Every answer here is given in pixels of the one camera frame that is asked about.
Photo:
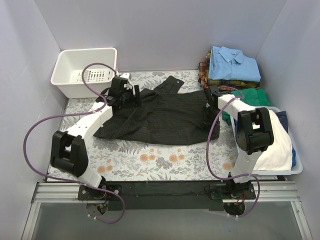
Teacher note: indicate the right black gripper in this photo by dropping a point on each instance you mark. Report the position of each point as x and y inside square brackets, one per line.
[208, 100]

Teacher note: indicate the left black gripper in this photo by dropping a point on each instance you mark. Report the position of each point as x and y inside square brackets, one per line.
[130, 93]

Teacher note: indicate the black pinstriped long sleeve shirt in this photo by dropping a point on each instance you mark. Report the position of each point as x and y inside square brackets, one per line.
[165, 117]

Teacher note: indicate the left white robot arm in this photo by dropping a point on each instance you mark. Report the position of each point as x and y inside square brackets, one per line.
[69, 148]

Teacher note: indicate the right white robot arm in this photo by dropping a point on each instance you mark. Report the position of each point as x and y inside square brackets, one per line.
[254, 134]

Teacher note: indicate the plaid folded shirt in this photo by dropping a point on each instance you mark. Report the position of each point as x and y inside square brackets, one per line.
[205, 82]

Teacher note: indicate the light blue folded shirt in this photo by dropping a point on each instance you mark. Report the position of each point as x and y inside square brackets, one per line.
[231, 64]

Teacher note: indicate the green folded shirt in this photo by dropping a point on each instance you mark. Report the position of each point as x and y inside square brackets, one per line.
[253, 97]

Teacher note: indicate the floral table mat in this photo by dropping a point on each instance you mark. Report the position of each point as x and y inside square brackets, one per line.
[119, 160]

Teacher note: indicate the white plastic bin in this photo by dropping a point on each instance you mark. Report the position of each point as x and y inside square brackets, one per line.
[68, 77]

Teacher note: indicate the white garment in basket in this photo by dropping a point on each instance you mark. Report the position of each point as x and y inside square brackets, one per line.
[278, 156]

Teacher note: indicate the light grey laundry basket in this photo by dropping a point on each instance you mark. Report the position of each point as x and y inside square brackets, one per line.
[277, 172]

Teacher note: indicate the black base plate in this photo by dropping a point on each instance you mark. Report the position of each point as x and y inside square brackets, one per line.
[166, 195]

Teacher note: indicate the aluminium rail frame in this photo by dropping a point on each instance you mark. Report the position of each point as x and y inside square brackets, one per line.
[58, 192]

